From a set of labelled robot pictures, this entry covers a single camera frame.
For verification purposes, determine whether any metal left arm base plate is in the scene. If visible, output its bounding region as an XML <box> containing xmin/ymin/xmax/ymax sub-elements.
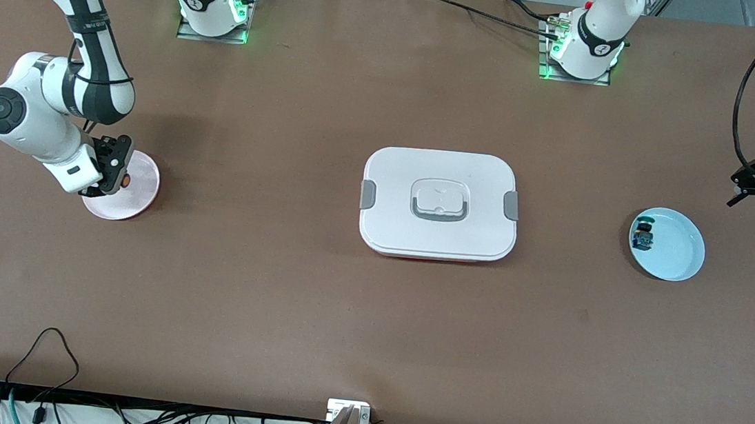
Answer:
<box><xmin>536</xmin><ymin>17</ymin><xmax>616</xmax><ymax>88</ymax></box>

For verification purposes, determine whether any teal cable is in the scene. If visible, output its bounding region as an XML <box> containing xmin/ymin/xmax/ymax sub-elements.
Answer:
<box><xmin>4</xmin><ymin>387</ymin><xmax>23</xmax><ymax>424</ymax></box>

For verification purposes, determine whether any thin black looped cable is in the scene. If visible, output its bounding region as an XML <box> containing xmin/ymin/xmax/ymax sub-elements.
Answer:
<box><xmin>4</xmin><ymin>323</ymin><xmax>84</xmax><ymax>395</ymax></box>

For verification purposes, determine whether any pink storage box white lid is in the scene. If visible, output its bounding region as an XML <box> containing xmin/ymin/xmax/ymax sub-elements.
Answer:
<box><xmin>355</xmin><ymin>143</ymin><xmax>525</xmax><ymax>269</ymax></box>

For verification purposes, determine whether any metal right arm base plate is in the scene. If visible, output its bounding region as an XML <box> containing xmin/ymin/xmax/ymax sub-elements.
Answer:
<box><xmin>176</xmin><ymin>0</ymin><xmax>259</xmax><ymax>46</ymax></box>

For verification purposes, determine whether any light blue round plate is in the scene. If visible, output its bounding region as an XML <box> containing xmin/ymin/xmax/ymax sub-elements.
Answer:
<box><xmin>625</xmin><ymin>205</ymin><xmax>710</xmax><ymax>285</ymax></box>

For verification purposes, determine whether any black cable on table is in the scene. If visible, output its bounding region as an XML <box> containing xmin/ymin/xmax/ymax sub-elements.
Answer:
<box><xmin>427</xmin><ymin>0</ymin><xmax>567</xmax><ymax>37</ymax></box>

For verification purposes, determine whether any pink round plate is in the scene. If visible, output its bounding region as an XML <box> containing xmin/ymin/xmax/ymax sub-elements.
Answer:
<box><xmin>81</xmin><ymin>145</ymin><xmax>163</xmax><ymax>225</ymax></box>

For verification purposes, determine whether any small white outlet box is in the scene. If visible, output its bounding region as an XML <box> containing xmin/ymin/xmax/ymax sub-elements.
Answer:
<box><xmin>325</xmin><ymin>398</ymin><xmax>372</xmax><ymax>424</ymax></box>

